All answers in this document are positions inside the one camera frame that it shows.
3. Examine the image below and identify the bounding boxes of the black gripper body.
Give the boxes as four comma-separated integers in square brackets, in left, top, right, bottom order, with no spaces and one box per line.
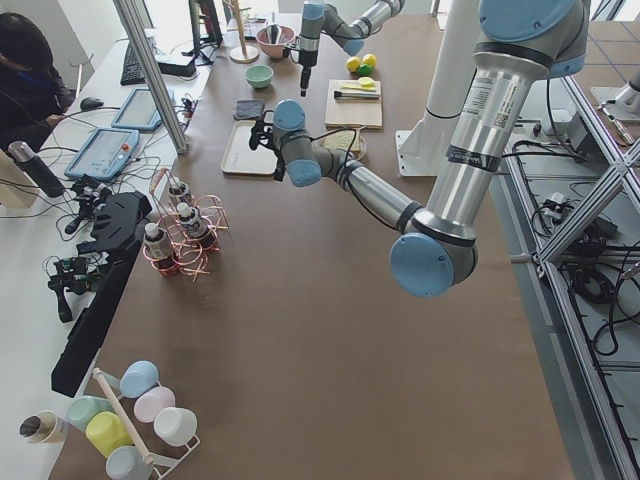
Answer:
[249,110,275,151]
[298,49,317,75]

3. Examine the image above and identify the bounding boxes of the bread slice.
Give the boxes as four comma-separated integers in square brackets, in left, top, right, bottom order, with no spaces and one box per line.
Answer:
[323,131,361,154]

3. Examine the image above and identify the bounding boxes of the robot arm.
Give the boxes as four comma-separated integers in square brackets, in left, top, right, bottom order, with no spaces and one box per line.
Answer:
[249,1,590,297]
[296,0,405,97]

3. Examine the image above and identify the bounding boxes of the cream rabbit tray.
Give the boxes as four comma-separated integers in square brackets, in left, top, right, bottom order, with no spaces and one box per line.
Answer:
[221,120,277,177]

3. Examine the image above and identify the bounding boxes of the grey folded cloth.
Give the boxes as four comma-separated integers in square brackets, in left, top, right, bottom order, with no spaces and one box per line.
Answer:
[233,99,265,120]

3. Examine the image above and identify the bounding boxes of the pink bowl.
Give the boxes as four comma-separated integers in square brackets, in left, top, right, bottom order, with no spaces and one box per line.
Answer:
[256,25,296,60]

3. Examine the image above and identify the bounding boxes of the metal ice scoop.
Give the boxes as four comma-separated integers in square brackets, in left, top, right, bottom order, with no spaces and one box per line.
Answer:
[265,23,283,45]

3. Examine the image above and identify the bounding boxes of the green bowl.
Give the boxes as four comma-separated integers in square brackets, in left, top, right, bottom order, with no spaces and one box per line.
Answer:
[244,65,274,89]

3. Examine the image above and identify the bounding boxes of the upper whole lemon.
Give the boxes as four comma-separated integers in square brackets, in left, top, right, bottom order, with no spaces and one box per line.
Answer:
[345,56,361,73]

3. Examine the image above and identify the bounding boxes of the whole lemon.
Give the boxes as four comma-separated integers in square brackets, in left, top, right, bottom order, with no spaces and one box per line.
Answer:
[362,53,377,69]
[345,56,361,73]

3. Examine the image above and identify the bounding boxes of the lime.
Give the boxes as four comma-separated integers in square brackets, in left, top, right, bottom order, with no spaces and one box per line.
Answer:
[357,64,374,77]

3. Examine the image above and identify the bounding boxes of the lower whole lemon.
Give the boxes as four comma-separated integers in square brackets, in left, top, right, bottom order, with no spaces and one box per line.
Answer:
[362,53,377,69]

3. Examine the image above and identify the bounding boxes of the lemon slice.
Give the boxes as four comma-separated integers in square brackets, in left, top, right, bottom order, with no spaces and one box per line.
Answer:
[358,77,376,89]

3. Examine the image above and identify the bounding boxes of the wooden stand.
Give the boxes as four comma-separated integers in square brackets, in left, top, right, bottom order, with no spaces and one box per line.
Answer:
[223,0,260,64]

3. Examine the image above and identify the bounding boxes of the yellow plastic knife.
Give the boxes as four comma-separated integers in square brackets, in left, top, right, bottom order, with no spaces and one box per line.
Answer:
[338,83,377,92]

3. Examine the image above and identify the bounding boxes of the wooden cutting board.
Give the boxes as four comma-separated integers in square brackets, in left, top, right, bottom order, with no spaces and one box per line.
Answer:
[325,79,383,129]

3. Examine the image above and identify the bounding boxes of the white plate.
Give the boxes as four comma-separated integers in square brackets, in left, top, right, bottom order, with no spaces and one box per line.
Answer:
[315,130,368,162]

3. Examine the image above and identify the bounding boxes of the tea bottle right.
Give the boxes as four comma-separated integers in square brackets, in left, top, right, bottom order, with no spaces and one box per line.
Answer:
[177,202,210,242]

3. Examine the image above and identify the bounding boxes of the tea bottle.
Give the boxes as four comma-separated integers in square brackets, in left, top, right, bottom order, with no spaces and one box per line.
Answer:
[177,202,210,242]
[144,222,178,276]
[168,179,193,208]

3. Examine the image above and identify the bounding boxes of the tea bottle back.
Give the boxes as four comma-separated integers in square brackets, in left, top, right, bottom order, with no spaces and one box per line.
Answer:
[168,179,193,208]

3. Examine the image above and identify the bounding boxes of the black monitor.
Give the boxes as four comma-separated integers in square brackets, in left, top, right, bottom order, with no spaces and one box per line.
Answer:
[183,0,223,57]

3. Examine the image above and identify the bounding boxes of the far teach pendant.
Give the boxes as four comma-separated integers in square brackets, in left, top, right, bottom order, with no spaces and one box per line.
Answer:
[111,88,162,133]

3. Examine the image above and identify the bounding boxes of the teach pendant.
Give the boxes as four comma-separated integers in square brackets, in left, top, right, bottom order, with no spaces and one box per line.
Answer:
[64,128,140,181]
[111,88,162,133]

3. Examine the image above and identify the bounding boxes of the black keyboard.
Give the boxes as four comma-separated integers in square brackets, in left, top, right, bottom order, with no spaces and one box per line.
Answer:
[120,44,145,86]

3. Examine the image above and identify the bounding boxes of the tea bottle front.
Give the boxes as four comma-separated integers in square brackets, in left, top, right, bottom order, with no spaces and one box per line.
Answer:
[144,222,178,276]

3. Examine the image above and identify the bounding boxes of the near teach pendant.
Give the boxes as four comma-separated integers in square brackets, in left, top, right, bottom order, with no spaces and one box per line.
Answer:
[64,128,140,181]

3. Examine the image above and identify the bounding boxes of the black long device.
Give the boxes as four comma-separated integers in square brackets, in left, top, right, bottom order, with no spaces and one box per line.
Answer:
[51,191,152,398]

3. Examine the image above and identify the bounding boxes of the computer mouse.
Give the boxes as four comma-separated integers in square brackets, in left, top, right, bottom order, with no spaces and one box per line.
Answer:
[80,97,104,112]

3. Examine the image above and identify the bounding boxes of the seated person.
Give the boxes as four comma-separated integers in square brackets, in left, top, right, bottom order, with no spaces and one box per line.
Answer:
[1,12,74,151]

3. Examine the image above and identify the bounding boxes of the black thermos bottle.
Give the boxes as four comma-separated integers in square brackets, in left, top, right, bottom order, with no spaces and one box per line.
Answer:
[8,141,65,198]

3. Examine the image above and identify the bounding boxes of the blue cup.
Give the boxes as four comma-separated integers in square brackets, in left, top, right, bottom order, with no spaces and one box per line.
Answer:
[120,360,159,398]

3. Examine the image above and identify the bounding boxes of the pink cup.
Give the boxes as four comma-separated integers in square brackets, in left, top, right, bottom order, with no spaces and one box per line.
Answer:
[134,386,176,423]

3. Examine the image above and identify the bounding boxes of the white cup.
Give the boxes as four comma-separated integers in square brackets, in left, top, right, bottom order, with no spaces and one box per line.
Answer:
[153,407,198,447]

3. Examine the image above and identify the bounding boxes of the green cup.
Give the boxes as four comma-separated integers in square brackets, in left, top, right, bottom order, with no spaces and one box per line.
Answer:
[67,395,113,432]

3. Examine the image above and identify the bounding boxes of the yellow cup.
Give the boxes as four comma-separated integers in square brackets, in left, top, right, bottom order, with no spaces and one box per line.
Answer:
[85,411,133,458]

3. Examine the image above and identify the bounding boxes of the white cup rack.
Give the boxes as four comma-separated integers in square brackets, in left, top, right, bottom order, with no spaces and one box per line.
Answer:
[92,367,201,479]

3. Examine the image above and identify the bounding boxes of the grey-blue cup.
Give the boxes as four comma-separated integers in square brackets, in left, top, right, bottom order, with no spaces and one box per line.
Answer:
[105,446,152,480]

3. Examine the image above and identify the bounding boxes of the paper cup with metal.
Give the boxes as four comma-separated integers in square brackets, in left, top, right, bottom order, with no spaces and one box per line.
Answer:
[19,410,67,444]

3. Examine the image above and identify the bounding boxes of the copper wire bottle rack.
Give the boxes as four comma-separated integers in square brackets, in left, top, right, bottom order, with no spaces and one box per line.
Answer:
[142,167,229,280]

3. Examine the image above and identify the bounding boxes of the aluminium frame post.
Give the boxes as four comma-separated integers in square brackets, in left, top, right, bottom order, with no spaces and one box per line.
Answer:
[113,0,188,154]

